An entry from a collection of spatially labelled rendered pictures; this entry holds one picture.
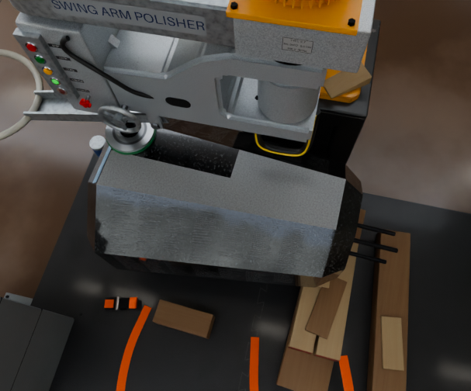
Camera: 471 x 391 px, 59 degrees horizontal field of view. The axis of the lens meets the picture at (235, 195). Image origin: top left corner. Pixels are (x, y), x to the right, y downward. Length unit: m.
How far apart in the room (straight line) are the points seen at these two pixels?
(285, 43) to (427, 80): 2.29
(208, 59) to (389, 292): 1.64
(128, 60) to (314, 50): 0.60
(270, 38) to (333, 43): 0.14
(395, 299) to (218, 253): 1.05
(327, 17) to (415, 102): 2.18
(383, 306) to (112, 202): 1.46
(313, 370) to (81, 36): 1.77
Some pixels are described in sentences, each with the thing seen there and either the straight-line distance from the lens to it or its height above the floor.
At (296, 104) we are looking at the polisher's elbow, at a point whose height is 1.36.
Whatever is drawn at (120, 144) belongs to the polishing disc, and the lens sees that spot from 1.86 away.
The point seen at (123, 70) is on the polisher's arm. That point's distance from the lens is 1.36.
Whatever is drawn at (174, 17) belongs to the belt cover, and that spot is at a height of 1.65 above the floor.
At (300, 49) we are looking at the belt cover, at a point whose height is 1.62.
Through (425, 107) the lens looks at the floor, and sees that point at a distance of 3.10.
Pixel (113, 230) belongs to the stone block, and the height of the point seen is 0.68.
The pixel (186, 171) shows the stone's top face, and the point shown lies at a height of 0.82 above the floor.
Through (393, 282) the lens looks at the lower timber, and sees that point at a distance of 2.41.
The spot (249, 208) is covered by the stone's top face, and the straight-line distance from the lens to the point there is 1.67.
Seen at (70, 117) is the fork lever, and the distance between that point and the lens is 1.85.
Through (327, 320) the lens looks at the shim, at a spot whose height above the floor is 0.26.
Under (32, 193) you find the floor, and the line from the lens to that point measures 2.95.
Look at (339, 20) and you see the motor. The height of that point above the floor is 1.71.
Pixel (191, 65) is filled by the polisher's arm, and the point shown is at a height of 1.46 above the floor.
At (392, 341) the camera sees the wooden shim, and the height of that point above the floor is 0.14.
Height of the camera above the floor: 2.38
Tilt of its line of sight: 67 degrees down
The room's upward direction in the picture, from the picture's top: 6 degrees counter-clockwise
